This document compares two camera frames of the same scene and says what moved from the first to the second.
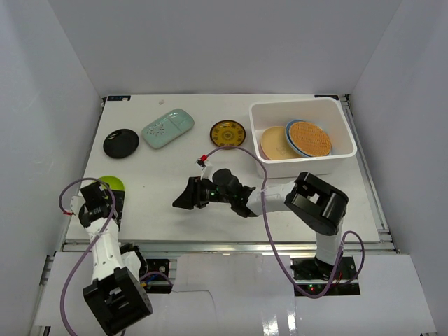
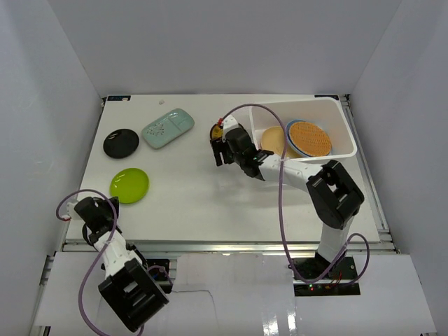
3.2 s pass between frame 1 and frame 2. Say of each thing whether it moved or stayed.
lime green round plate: moved
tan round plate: stayed
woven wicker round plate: stayed
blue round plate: stayed
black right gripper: moved
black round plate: stayed
